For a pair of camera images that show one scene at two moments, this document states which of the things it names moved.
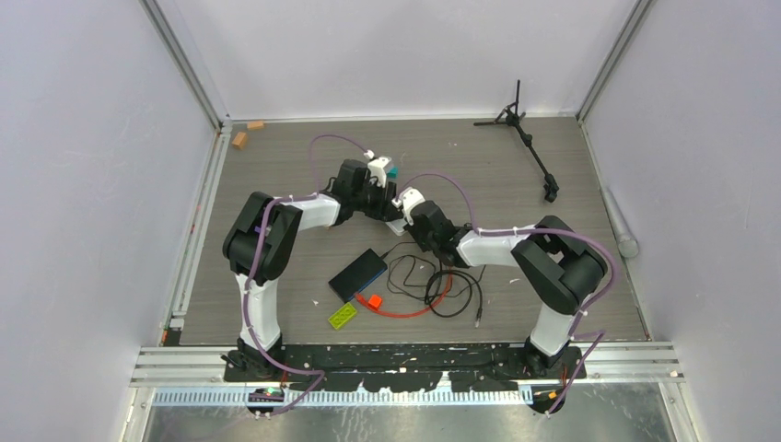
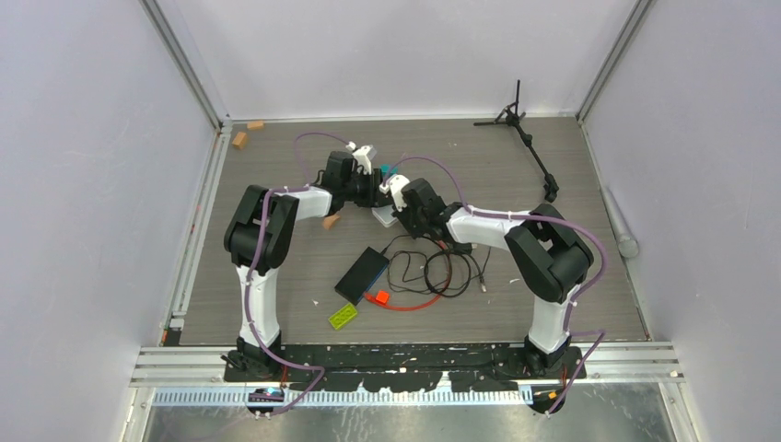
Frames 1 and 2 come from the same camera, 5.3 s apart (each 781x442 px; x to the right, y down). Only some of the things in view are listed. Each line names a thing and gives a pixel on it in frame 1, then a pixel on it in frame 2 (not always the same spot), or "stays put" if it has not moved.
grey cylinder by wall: (626, 240) stays put
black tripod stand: (509, 115) stays put
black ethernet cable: (469, 300) to (425, 273)
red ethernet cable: (385, 310) to (391, 303)
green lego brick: (343, 316) stays put
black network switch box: (357, 275) stays put
